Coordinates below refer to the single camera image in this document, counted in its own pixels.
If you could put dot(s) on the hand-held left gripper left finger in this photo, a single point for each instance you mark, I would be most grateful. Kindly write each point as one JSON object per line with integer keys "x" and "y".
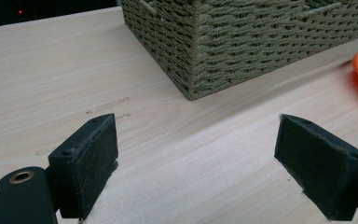
{"x": 84, "y": 168}

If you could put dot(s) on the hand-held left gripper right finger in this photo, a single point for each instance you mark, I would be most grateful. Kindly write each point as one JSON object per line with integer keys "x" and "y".
{"x": 317, "y": 161}

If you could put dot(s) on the green woven basket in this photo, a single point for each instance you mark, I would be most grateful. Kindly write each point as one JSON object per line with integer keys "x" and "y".
{"x": 230, "y": 43}

